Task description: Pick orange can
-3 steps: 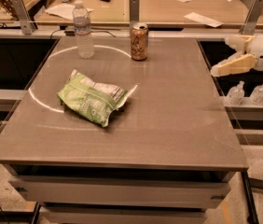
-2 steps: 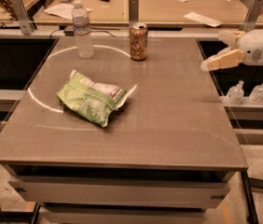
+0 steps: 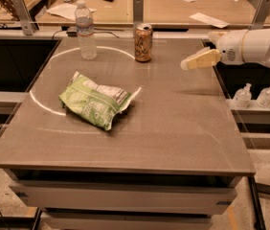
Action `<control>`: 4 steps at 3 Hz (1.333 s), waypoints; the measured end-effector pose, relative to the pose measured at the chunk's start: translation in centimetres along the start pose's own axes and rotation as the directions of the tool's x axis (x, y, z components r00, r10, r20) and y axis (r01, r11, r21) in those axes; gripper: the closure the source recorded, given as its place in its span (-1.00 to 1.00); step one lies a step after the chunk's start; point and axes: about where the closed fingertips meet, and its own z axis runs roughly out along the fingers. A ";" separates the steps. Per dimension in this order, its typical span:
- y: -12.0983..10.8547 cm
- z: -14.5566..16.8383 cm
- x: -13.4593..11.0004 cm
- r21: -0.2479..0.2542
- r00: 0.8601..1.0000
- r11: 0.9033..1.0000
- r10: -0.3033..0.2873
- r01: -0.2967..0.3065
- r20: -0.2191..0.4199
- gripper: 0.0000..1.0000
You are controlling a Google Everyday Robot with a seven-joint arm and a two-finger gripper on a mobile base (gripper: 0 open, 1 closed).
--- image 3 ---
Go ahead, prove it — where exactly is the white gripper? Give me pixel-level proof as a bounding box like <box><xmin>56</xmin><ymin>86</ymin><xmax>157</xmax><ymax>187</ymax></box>
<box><xmin>180</xmin><ymin>30</ymin><xmax>248</xmax><ymax>70</ymax></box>

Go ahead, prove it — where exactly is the white paper sheet left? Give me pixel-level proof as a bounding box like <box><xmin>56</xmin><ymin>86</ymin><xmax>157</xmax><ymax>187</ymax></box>
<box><xmin>47</xmin><ymin>1</ymin><xmax>94</xmax><ymax>22</ymax></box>

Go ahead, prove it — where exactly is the left sanitizer bottle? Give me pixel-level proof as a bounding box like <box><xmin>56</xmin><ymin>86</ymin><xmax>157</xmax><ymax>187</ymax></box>
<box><xmin>233</xmin><ymin>83</ymin><xmax>252</xmax><ymax>108</ymax></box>

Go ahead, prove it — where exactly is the white drawer cabinet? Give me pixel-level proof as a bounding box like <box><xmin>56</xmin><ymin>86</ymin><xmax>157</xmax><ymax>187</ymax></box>
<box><xmin>11</xmin><ymin>179</ymin><xmax>236</xmax><ymax>230</ymax></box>

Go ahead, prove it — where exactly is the sanitizer bottle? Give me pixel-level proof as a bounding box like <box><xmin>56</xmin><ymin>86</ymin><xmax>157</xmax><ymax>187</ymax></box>
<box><xmin>257</xmin><ymin>86</ymin><xmax>270</xmax><ymax>108</ymax></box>
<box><xmin>233</xmin><ymin>83</ymin><xmax>252</xmax><ymax>108</ymax></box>

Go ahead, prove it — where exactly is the right sanitizer bottle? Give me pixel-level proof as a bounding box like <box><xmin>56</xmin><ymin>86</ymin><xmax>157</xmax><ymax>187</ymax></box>
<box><xmin>257</xmin><ymin>86</ymin><xmax>270</xmax><ymax>108</ymax></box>

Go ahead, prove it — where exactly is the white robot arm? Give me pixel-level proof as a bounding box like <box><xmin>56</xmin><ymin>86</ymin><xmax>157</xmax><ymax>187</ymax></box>
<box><xmin>180</xmin><ymin>28</ymin><xmax>270</xmax><ymax>70</ymax></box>

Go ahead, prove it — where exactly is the left metal bracket post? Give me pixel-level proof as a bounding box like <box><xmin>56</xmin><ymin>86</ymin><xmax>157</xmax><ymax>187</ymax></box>
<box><xmin>12</xmin><ymin>0</ymin><xmax>36</xmax><ymax>35</ymax></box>

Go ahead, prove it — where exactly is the right metal bracket post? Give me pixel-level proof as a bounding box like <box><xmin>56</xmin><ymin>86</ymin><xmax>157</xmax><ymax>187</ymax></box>
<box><xmin>249</xmin><ymin>0</ymin><xmax>270</xmax><ymax>30</ymax></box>

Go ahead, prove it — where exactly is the clear plastic water bottle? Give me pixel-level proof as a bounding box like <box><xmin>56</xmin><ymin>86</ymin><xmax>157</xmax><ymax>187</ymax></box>
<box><xmin>75</xmin><ymin>0</ymin><xmax>97</xmax><ymax>60</ymax></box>

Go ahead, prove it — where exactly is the green chip bag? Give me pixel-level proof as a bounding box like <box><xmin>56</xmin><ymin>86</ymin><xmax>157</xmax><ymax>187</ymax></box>
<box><xmin>58</xmin><ymin>72</ymin><xmax>141</xmax><ymax>131</ymax></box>

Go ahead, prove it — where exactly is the orange soda can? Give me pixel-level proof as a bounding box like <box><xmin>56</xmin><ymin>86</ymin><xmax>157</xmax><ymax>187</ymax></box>
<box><xmin>134</xmin><ymin>23</ymin><xmax>153</xmax><ymax>62</ymax></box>

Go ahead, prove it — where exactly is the metal bracket post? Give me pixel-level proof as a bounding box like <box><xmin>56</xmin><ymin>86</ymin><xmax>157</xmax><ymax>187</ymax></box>
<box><xmin>249</xmin><ymin>0</ymin><xmax>270</xmax><ymax>30</ymax></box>
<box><xmin>12</xmin><ymin>0</ymin><xmax>36</xmax><ymax>35</ymax></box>
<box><xmin>133</xmin><ymin>0</ymin><xmax>144</xmax><ymax>28</ymax></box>

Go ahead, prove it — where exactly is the middle metal bracket post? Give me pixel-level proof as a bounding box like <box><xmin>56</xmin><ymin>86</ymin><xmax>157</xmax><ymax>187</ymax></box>
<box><xmin>133</xmin><ymin>0</ymin><xmax>144</xmax><ymax>28</ymax></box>

